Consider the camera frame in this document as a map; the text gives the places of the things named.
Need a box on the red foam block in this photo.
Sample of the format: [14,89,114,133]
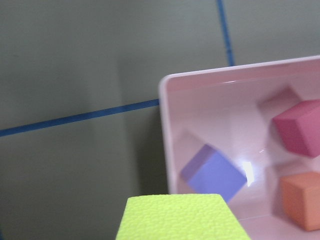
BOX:
[272,99,320,158]

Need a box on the yellow foam block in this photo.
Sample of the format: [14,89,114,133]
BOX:
[116,194,250,240]

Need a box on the purple foam block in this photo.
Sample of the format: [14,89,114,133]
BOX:
[180,144,247,202]

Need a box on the orange foam block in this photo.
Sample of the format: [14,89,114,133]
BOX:
[280,171,320,232]

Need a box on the pink plastic bin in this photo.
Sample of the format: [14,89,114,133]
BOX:
[159,56,320,240]

